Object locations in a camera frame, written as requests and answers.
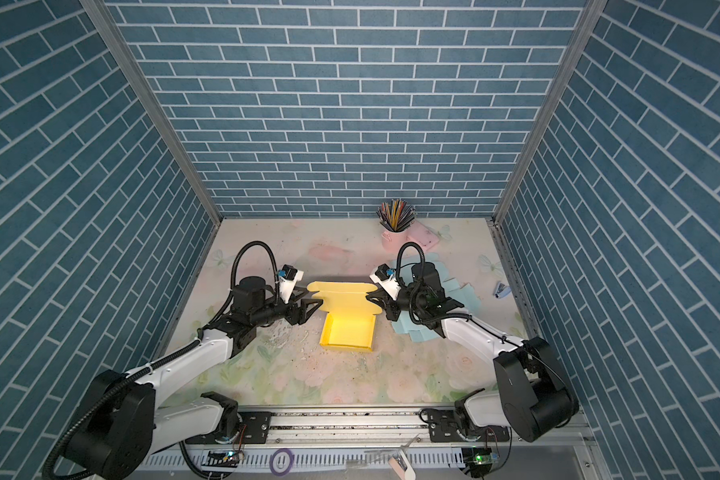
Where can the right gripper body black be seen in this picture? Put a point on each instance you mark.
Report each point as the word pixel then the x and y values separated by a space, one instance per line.
pixel 409 301

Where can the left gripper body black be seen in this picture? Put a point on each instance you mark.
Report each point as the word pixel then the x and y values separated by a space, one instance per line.
pixel 273 310

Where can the yellow paper box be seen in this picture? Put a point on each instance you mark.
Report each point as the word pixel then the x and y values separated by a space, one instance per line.
pixel 350 317

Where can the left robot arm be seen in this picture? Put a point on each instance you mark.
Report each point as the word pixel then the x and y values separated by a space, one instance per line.
pixel 122 418

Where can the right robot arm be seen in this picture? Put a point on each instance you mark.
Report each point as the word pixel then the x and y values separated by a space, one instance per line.
pixel 534 393

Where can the light blue flat paper box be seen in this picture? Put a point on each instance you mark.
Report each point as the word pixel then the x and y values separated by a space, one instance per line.
pixel 404 269

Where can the pink flat paper box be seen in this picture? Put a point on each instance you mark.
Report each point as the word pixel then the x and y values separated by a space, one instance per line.
pixel 422 235

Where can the pink metal pencil cup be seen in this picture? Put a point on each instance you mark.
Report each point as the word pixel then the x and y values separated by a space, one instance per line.
pixel 392 241

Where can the coloured pencils bundle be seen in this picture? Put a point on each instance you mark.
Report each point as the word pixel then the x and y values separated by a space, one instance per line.
pixel 396 215

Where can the white pink clip tool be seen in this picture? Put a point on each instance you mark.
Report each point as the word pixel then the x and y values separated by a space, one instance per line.
pixel 401 465

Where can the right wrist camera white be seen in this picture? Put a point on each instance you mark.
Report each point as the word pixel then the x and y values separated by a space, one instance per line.
pixel 386 278

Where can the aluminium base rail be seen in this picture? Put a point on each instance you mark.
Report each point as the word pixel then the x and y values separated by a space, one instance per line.
pixel 357 442

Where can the aluminium corner post left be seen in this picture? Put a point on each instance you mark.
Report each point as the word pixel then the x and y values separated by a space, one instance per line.
pixel 109 32

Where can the aluminium corner post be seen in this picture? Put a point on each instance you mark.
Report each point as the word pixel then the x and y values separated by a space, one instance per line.
pixel 569 60
pixel 109 32

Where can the aluminium corner post right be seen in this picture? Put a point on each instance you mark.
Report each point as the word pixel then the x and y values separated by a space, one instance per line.
pixel 569 60

